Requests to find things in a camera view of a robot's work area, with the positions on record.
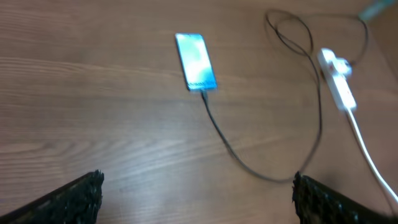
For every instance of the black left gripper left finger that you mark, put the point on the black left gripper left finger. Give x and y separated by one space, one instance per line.
79 201

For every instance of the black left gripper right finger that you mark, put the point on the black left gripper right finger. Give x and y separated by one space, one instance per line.
316 203

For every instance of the Galaxy smartphone with blue screen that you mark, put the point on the Galaxy smartphone with blue screen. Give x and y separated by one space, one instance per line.
196 63

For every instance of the white charger plug adapter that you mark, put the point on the white charger plug adapter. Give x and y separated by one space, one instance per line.
340 66

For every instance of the white power strip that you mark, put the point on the white power strip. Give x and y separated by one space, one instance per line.
338 85

